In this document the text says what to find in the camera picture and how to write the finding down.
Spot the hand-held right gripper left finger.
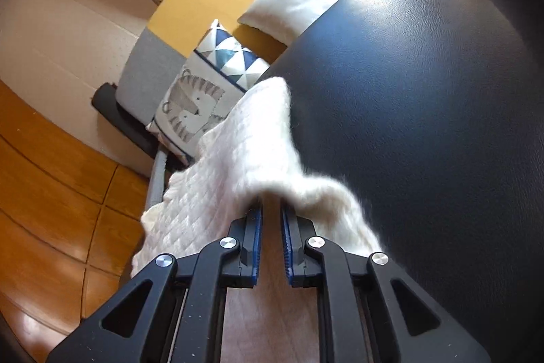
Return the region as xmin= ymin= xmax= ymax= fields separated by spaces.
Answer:
xmin=46 ymin=205 xmax=265 ymax=363

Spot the black leather massage bed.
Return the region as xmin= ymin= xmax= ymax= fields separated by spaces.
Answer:
xmin=263 ymin=0 xmax=544 ymax=363

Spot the tiger print cushion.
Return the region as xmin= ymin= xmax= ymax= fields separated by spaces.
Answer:
xmin=147 ymin=19 xmax=271 ymax=167

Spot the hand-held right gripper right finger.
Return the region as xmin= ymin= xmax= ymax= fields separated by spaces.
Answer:
xmin=279 ymin=203 xmax=494 ymax=363

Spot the white knitted scarf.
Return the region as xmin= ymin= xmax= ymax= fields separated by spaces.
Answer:
xmin=130 ymin=77 xmax=387 ymax=363

